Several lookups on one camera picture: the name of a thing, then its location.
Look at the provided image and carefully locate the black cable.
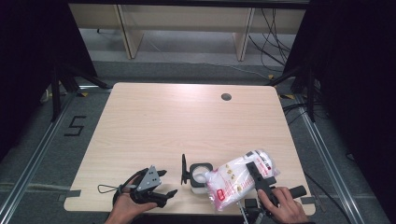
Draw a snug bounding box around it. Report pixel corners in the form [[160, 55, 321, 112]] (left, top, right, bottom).
[[304, 172, 353, 224], [260, 7, 292, 54], [247, 34, 287, 67], [281, 102, 312, 125]]

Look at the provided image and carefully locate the thin white cable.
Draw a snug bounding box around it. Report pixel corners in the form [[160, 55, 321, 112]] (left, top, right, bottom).
[[146, 36, 271, 80]]

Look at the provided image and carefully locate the black curtain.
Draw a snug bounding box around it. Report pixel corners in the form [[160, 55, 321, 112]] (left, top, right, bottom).
[[0, 0, 98, 162], [284, 0, 396, 223]]

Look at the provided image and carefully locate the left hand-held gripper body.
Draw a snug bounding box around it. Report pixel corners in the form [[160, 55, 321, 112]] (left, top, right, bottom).
[[130, 164, 166, 208]]

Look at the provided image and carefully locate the grey tape strip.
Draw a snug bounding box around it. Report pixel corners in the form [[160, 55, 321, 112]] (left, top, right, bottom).
[[58, 189, 82, 203], [299, 195, 318, 206]]

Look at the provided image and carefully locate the person's right hand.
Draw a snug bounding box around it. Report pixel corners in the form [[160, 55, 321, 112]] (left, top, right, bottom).
[[256, 186, 310, 224]]

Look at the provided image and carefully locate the red and white plastic bag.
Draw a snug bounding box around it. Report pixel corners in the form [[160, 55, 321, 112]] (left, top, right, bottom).
[[205, 148, 280, 213]]

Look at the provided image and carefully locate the short aluminium rail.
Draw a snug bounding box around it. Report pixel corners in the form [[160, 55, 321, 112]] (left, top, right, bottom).
[[76, 83, 108, 91]]

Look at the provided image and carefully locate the clear jar with black lid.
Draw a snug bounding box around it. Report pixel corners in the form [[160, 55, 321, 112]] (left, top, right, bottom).
[[180, 153, 215, 196]]

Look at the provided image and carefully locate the beige floor strip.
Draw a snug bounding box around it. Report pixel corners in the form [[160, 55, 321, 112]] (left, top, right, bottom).
[[0, 181, 74, 193]]

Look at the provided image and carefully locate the grey cord loop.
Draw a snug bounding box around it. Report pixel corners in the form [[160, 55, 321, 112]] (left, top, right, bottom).
[[97, 184, 121, 195]]

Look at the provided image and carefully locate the long aluminium rail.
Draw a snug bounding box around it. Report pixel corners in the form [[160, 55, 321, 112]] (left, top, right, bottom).
[[295, 94, 367, 224], [0, 92, 78, 224]]

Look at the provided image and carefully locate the thick white cable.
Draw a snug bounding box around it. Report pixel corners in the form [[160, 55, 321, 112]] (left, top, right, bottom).
[[39, 88, 53, 105]]

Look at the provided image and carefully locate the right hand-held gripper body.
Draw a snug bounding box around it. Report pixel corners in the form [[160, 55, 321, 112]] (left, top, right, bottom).
[[238, 181, 308, 224]]

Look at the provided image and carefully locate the black stand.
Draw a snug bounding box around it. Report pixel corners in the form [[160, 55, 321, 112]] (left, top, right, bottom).
[[50, 63, 110, 123], [266, 65, 318, 123]]

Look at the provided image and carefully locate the black strap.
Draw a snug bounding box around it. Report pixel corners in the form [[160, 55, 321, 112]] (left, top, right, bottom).
[[113, 168, 149, 207]]

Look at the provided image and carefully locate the person's left hand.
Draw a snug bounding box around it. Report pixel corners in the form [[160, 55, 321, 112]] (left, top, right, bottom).
[[105, 176, 159, 224]]

